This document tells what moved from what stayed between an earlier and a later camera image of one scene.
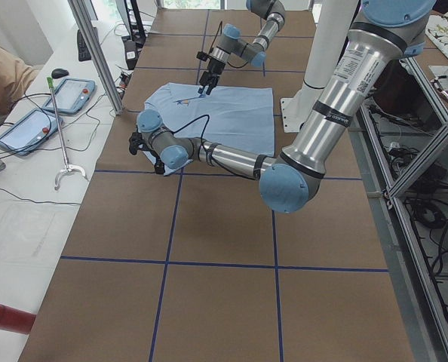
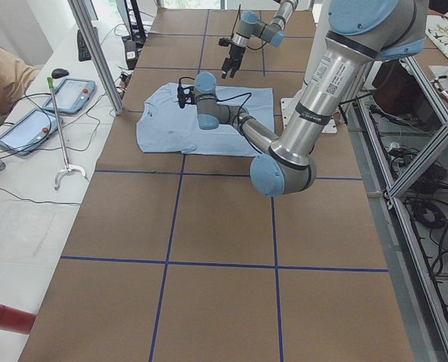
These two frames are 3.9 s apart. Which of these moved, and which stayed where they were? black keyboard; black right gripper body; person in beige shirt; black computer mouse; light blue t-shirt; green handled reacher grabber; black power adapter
Moved: black right gripper body; light blue t-shirt
Stayed: black computer mouse; green handled reacher grabber; black keyboard; person in beige shirt; black power adapter
